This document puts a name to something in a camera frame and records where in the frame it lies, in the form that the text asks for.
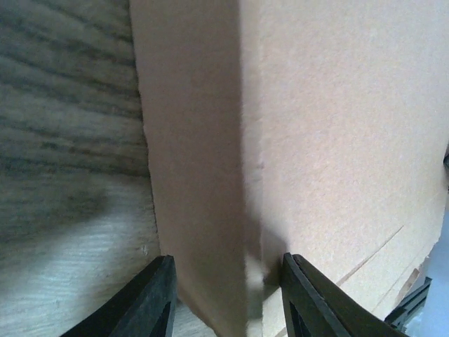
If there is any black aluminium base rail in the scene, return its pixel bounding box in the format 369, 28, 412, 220
384, 277, 432, 333

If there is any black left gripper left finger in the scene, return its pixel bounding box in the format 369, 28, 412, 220
63, 256, 177, 337

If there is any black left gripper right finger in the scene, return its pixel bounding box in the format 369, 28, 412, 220
281, 253, 404, 337

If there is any brown cardboard box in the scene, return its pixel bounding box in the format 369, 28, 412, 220
130, 1, 448, 336

